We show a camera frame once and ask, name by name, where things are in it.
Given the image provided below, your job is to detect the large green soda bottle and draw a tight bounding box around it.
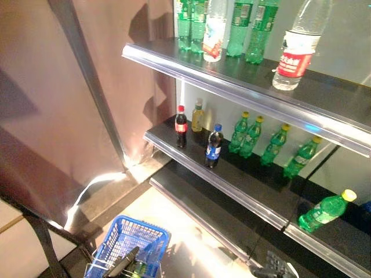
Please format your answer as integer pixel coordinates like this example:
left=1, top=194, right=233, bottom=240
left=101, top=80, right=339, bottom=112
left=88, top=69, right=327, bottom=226
left=176, top=0, right=194, bottom=52
left=245, top=0, right=281, bottom=64
left=225, top=0, right=254, bottom=57
left=190, top=0, right=208, bottom=54

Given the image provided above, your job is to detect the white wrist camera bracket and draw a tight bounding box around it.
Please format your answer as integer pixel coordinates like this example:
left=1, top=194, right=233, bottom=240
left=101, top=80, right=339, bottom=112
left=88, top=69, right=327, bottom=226
left=286, top=262, right=300, bottom=278

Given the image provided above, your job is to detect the yellow juice bottle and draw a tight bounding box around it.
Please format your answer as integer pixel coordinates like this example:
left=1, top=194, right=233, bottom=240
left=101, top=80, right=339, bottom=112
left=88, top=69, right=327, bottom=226
left=191, top=97, right=205, bottom=133

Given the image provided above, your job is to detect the green soda bottle yellow cap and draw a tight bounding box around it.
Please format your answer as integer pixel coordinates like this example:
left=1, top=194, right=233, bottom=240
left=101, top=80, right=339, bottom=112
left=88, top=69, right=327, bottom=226
left=298, top=189, right=357, bottom=233
left=228, top=111, right=250, bottom=154
left=260, top=123, right=290, bottom=167
left=239, top=115, right=264, bottom=159
left=283, top=136, right=323, bottom=180

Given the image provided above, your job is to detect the clear water bottle red label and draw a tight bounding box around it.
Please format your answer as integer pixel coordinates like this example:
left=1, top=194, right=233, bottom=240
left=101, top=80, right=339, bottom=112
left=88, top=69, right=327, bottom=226
left=271, top=0, right=333, bottom=91

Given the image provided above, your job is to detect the dark metal wall post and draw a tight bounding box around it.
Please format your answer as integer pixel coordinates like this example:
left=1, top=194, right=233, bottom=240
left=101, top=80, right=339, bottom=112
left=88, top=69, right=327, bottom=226
left=48, top=0, right=128, bottom=169

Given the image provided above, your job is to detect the blue plastic shopping basket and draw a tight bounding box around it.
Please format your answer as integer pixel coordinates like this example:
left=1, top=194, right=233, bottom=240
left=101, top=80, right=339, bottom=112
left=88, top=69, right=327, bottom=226
left=83, top=214, right=172, bottom=278

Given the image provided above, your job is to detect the small cola bottle red label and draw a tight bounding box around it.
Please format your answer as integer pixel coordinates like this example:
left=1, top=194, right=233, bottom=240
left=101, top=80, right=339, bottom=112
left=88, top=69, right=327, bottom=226
left=174, top=105, right=188, bottom=148

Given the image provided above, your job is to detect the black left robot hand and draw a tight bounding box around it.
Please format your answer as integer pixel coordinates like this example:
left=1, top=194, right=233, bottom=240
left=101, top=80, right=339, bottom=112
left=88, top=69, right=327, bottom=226
left=106, top=246, right=140, bottom=278

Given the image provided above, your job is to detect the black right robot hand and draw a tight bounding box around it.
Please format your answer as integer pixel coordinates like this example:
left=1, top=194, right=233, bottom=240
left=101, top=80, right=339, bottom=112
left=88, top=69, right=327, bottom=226
left=250, top=250, right=293, bottom=278

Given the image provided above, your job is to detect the cola bottle blue label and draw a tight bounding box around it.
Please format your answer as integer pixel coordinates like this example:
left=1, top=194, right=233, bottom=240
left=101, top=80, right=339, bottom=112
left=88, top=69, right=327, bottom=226
left=204, top=123, right=224, bottom=169

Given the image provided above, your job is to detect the clear bottle white red label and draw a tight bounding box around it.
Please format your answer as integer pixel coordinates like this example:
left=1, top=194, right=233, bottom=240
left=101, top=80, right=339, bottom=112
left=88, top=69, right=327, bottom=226
left=202, top=0, right=228, bottom=63

